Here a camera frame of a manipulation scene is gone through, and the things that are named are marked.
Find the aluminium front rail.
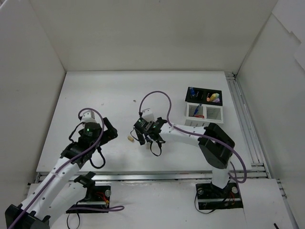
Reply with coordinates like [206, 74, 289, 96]
[35, 167, 268, 183]

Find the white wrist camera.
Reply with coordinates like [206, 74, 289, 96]
[81, 112, 97, 123]
[140, 108, 155, 123]

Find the yellow highlighter marker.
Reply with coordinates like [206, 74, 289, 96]
[210, 94, 216, 102]

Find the white slotted desk organizer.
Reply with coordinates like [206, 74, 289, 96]
[184, 87, 224, 127]

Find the clear bottle blue cap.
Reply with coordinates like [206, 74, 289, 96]
[189, 87, 196, 98]

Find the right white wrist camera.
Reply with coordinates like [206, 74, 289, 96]
[140, 108, 155, 123]

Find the blue ballpoint pen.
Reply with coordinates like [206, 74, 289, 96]
[193, 104, 202, 117]

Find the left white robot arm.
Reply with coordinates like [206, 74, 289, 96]
[5, 118, 118, 229]

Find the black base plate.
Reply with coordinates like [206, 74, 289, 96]
[194, 182, 244, 214]
[66, 185, 111, 214]

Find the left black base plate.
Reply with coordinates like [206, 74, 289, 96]
[66, 185, 111, 214]

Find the purple cable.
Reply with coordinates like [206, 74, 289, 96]
[10, 108, 125, 227]
[138, 91, 248, 184]

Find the small tan eraser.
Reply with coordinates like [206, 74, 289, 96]
[127, 135, 134, 142]

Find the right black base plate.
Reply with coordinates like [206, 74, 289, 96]
[194, 182, 244, 214]

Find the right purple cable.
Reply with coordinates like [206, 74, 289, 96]
[138, 91, 248, 184]

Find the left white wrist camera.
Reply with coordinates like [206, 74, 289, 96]
[81, 112, 97, 123]

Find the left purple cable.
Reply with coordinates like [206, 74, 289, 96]
[10, 108, 125, 227]

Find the aluminium side rail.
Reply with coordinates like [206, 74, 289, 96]
[225, 71, 286, 198]

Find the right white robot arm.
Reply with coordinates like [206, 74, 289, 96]
[133, 117, 235, 197]

